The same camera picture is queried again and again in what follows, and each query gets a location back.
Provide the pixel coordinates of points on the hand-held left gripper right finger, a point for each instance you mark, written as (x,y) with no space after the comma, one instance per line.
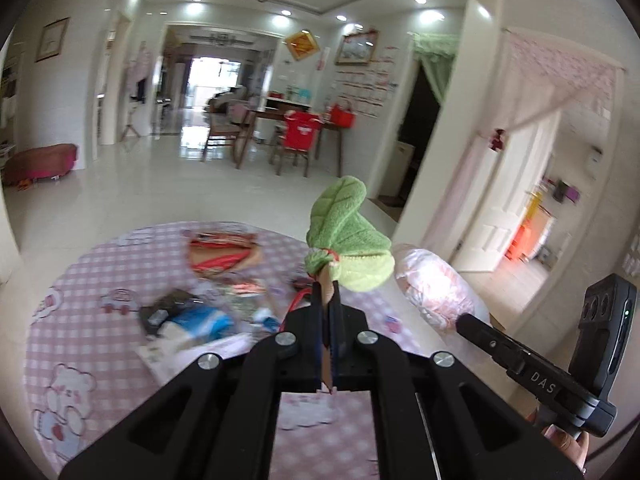
(338,320)

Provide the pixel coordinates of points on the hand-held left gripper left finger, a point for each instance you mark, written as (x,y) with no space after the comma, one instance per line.
(315,320)

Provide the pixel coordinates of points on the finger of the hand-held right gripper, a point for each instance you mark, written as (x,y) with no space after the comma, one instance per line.
(485,335)

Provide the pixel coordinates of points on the green leaf plush toy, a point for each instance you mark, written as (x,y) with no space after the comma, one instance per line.
(345,230)

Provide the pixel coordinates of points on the red and brown paper bag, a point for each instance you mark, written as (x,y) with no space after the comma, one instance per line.
(220,260)

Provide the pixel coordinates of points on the black snack packet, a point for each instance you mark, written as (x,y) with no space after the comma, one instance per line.
(170,305)

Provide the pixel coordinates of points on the person's right hand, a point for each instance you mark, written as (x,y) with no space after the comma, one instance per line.
(567,447)

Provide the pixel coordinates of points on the red plastic strip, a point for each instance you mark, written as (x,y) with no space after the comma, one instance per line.
(299,301)

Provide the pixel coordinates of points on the silver printed wrapper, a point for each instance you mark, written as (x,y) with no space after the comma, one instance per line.
(245,305)

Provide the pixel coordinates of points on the clear plastic bag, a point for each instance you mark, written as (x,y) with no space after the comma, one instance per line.
(430,285)

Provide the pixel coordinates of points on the blue and white packet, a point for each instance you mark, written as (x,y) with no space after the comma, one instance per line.
(200,322)

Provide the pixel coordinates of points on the white panel door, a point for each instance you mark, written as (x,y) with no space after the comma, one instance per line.
(505,200)

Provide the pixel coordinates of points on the white paper sheet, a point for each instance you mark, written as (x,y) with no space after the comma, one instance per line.
(170,360)

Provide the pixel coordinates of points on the purple hanging cloth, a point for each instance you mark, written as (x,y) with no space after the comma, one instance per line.
(567,191)

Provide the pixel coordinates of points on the wooden chair with cover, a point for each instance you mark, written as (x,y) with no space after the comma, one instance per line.
(295,157)

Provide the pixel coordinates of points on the white cabinet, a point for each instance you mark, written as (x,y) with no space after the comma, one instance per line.
(404,167)

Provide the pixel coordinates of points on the red chair cover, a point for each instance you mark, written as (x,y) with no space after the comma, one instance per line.
(301,132)

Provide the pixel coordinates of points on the dark red curtain bow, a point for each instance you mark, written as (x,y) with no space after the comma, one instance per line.
(497,140)

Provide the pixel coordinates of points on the red basket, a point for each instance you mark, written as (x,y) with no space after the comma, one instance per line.
(342,116)

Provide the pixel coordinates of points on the wooden dining table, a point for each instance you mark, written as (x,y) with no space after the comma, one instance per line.
(270,114)

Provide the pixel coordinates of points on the white sideboard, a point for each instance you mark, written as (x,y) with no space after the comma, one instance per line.
(287,102)

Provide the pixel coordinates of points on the pink checked cartoon mat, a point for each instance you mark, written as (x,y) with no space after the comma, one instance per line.
(100,270)

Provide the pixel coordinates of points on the grey sofa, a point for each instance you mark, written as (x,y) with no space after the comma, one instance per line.
(227,100)

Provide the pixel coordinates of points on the wooden tripod stand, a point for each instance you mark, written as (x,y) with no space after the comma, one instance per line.
(130,127)

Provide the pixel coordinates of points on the framed landscape picture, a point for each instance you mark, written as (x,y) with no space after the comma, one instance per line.
(356,49)

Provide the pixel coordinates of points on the pink net curtain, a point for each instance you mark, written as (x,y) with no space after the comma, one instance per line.
(550,70)

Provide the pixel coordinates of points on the green door curtain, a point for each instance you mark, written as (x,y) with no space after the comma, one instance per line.
(435,50)

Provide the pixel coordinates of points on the small distant chandelier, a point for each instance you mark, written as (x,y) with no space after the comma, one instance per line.
(222,39)

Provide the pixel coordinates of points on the hanging pink clothes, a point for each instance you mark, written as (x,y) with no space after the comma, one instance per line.
(139,70)

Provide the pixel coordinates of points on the pink upholstered bench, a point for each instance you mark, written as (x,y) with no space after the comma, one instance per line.
(42,160)

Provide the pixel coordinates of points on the rows of wall certificates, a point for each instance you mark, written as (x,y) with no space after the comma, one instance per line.
(370,87)

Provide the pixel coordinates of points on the red diamond wall decoration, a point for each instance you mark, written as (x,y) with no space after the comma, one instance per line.
(301,46)

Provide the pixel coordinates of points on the small framed wall picture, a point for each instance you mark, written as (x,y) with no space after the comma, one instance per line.
(51,40)

